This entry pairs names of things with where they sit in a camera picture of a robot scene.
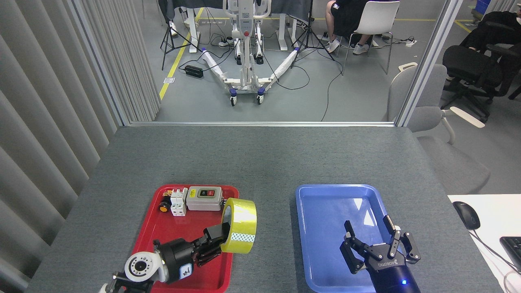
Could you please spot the yellow push button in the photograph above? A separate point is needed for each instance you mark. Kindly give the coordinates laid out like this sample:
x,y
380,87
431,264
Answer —
x,y
164,207

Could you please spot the person on black chair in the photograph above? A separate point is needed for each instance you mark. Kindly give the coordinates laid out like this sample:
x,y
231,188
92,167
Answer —
x,y
492,28

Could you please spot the red plastic tray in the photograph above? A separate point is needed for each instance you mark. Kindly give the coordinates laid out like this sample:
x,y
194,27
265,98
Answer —
x,y
175,228

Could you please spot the white terminal block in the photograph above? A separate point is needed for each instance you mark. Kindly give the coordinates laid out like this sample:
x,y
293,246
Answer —
x,y
178,203

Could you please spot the black office chair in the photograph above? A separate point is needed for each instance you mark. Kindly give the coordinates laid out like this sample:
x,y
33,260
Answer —
x,y
468,65

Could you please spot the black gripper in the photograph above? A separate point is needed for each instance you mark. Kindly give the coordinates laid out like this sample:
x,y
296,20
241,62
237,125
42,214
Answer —
x,y
390,272
179,258

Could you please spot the black power adapter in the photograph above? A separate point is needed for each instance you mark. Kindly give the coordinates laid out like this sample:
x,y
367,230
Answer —
x,y
193,71

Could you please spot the small orange black component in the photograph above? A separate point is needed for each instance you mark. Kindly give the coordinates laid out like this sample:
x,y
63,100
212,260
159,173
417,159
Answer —
x,y
167,193

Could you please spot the silver frame post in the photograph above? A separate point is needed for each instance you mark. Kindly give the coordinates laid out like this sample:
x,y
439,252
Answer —
x,y
99,61
427,61

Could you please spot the grey push button switch box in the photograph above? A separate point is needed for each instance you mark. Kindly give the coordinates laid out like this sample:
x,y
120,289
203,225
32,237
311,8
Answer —
x,y
203,201

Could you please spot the black computer mouse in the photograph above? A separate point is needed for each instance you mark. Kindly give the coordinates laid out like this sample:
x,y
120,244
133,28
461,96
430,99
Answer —
x,y
466,215

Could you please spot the black tripod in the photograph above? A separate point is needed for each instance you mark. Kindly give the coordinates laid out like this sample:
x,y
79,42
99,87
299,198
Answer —
x,y
167,36
310,36

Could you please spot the black keyboard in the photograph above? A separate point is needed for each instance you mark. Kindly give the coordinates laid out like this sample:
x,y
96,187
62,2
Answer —
x,y
513,250

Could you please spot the white power strip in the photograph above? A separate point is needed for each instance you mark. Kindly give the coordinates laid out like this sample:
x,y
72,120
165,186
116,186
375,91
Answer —
x,y
411,42

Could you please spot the blue bin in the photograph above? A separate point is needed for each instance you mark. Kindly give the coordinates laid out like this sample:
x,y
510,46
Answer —
x,y
482,5

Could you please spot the grey office chair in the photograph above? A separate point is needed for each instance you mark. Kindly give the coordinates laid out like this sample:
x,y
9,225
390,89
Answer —
x,y
431,118

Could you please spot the white desk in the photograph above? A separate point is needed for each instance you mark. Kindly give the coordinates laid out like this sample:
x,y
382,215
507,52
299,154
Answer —
x,y
496,211

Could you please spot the white chair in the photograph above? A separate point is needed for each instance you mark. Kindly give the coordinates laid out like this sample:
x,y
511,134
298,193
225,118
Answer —
x,y
378,18

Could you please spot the blue plastic tray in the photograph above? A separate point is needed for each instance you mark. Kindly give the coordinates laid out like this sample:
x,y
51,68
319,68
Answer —
x,y
321,244

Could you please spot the white stand on wheels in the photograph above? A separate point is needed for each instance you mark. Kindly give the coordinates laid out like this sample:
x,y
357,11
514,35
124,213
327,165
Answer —
x,y
246,61

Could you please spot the yellow tape roll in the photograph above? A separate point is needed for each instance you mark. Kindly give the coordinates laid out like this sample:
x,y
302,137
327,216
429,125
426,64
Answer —
x,y
244,219

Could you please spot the person on white chair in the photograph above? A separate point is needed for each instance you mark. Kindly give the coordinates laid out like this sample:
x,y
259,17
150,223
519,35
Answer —
x,y
346,16

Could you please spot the silver frame rail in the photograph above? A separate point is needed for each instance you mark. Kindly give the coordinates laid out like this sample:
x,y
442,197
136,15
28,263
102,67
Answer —
x,y
260,123

